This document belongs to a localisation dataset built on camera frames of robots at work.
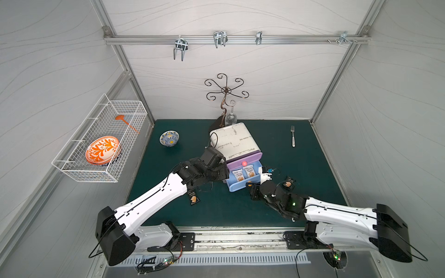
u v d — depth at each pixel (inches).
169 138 43.3
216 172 25.1
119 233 14.9
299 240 29.0
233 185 29.5
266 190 23.7
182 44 30.8
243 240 29.5
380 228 16.6
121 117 31.0
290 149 42.1
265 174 27.7
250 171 33.4
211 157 21.6
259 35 28.3
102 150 25.2
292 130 45.5
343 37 30.1
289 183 35.6
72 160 22.5
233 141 32.3
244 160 30.2
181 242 28.8
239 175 33.0
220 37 30.1
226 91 36.6
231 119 36.6
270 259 27.7
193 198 33.2
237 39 30.4
